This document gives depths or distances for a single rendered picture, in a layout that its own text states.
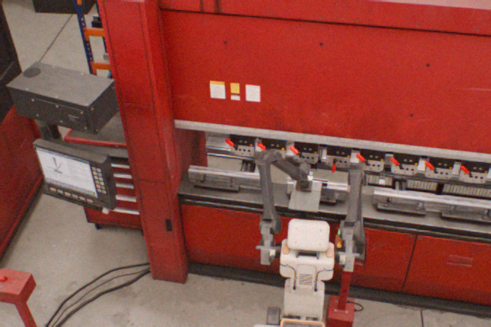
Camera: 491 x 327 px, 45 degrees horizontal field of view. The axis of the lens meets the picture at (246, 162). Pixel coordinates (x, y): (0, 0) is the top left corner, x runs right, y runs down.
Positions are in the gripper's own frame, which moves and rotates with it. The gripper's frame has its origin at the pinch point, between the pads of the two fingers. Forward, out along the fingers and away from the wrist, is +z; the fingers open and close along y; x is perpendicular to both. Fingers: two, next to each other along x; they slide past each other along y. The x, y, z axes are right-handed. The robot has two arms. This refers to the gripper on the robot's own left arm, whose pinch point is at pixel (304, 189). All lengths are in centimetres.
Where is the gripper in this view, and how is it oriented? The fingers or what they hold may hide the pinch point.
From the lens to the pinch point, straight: 379.7
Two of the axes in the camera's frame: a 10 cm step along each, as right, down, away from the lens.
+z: 1.1, 3.6, 9.3
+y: -9.8, -1.3, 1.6
